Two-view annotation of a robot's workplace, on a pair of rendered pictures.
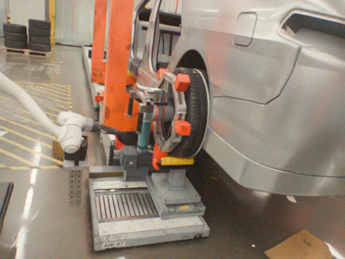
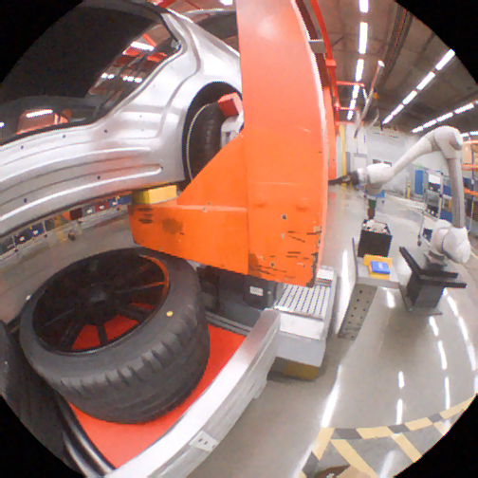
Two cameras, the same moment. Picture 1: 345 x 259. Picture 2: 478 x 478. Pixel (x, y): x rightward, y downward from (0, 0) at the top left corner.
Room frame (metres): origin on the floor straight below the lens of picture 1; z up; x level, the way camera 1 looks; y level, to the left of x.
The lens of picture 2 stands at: (2.63, 0.81, 0.77)
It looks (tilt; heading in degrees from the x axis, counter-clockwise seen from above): 20 degrees down; 232
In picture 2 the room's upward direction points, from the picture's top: 3 degrees counter-clockwise
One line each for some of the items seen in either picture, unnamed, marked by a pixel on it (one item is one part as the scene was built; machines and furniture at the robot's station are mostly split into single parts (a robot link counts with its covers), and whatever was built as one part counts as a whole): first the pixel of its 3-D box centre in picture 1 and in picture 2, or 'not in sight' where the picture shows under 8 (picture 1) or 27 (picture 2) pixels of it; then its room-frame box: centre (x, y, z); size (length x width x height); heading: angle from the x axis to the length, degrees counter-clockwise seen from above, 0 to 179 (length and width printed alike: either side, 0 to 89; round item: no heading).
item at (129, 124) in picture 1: (150, 111); (184, 197); (2.39, 0.24, 0.69); 0.52 x 0.17 x 0.35; 112
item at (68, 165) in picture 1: (76, 154); (372, 257); (1.82, 0.69, 0.44); 0.43 x 0.17 x 0.03; 22
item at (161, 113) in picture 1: (157, 111); not in sight; (1.88, 0.14, 0.85); 0.21 x 0.14 x 0.14; 112
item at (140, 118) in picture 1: (139, 122); not in sight; (1.66, 0.22, 0.83); 0.04 x 0.04 x 0.16
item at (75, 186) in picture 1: (75, 178); (359, 303); (1.84, 0.70, 0.21); 0.10 x 0.10 x 0.42; 22
